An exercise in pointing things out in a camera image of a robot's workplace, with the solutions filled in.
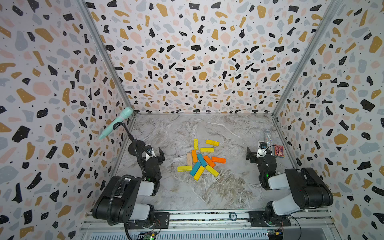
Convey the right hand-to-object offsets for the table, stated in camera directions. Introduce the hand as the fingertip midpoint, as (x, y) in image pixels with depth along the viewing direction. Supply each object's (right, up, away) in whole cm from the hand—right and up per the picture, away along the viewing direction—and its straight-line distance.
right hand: (260, 147), depth 91 cm
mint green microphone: (-73, +20, -15) cm, 77 cm away
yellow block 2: (-32, -3, +10) cm, 34 cm away
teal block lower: (-40, -13, -1) cm, 42 cm away
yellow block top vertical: (-39, +1, +12) cm, 41 cm away
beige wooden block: (-44, -8, +4) cm, 45 cm away
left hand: (-64, -1, -4) cm, 64 cm away
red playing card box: (+17, -4, +9) cm, 20 cm away
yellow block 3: (-30, -14, -1) cm, 33 cm away
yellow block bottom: (-37, -15, -2) cm, 40 cm away
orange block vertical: (-40, -6, +6) cm, 41 cm away
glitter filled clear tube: (+11, +4, +12) cm, 17 cm away
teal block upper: (-35, -9, +4) cm, 37 cm away
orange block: (-24, -9, +4) cm, 26 cm away
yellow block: (-28, +2, +12) cm, 31 cm away
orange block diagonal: (-31, -9, +5) cm, 32 cm away
